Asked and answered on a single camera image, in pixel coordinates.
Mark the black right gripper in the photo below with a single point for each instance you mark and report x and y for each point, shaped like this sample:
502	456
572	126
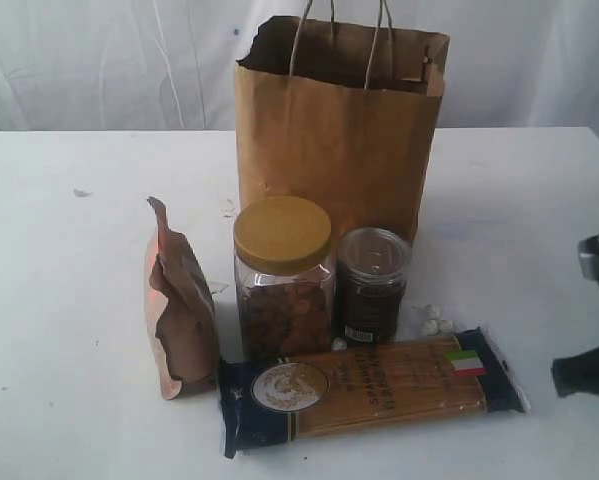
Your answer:
580	373

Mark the spaghetti packet with Italian flag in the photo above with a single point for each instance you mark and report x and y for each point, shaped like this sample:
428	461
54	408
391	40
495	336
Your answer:
276	402

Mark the white backdrop curtain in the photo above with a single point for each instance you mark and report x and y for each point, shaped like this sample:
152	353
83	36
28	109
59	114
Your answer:
168	65

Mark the clear jar with gold lid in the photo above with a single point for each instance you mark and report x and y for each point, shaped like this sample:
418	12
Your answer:
285	275

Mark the brown paper shopping bag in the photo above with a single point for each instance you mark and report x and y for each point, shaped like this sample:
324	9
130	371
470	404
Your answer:
340	114

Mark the dark tea jar clear lid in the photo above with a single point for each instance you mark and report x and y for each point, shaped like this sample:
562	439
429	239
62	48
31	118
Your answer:
372	270

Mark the crumpled brown paper pouch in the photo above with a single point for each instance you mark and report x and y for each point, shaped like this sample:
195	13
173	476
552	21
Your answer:
179	312

